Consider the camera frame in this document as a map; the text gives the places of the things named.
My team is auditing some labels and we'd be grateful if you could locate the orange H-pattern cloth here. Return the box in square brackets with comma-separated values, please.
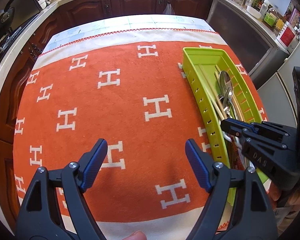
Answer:
[12, 15, 273, 240]

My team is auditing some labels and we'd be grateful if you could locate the large steel spoon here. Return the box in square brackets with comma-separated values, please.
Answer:
[219, 70, 234, 99]

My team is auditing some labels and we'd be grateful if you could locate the brown wooden chopstick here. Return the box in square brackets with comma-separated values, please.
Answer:
[214, 64, 246, 122]

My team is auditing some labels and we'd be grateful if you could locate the person's thumb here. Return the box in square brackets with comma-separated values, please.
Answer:
[123, 231, 147, 240]

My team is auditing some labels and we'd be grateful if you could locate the cream chopstick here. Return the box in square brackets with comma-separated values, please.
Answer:
[202, 70, 227, 120]

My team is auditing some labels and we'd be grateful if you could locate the stainless steel appliance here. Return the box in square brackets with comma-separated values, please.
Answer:
[207, 0, 289, 89]

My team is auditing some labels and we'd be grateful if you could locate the green plastic utensil tray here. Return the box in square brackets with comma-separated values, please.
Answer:
[181, 47, 269, 204]

